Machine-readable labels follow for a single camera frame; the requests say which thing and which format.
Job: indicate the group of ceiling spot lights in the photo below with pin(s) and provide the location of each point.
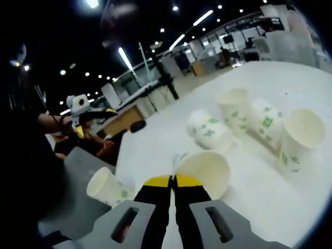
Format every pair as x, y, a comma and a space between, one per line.
175, 8

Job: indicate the person's dark clothing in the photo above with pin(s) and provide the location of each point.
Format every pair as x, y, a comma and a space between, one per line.
31, 168

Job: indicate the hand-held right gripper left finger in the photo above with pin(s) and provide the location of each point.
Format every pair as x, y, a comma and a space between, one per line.
145, 220

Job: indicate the black oval object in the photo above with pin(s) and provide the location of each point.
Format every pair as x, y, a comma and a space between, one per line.
138, 126

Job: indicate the pale grey panel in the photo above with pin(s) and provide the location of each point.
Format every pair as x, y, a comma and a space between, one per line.
290, 50

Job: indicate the black tripod stand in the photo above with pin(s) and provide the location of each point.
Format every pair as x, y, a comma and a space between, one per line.
168, 80

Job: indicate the short ceiling strip light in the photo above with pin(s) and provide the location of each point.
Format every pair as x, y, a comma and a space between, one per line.
203, 17
177, 42

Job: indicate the yellow wooden cabinet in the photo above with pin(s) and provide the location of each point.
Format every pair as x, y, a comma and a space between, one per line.
198, 68

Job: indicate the dark red screen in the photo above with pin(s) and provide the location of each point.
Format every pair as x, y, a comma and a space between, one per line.
271, 24

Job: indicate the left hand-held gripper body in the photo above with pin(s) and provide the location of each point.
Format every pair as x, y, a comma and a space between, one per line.
76, 107

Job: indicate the black monitor on stand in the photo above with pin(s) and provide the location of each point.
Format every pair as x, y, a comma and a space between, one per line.
228, 39

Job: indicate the green glass panel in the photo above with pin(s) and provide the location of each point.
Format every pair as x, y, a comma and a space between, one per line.
145, 62

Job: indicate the white paper cup green print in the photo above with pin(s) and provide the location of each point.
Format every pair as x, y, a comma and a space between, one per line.
207, 132
267, 122
205, 168
298, 145
103, 185
233, 109

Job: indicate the white desk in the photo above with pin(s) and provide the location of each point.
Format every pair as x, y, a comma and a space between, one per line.
137, 94

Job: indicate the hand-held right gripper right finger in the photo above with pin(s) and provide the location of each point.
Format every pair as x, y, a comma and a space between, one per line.
199, 223

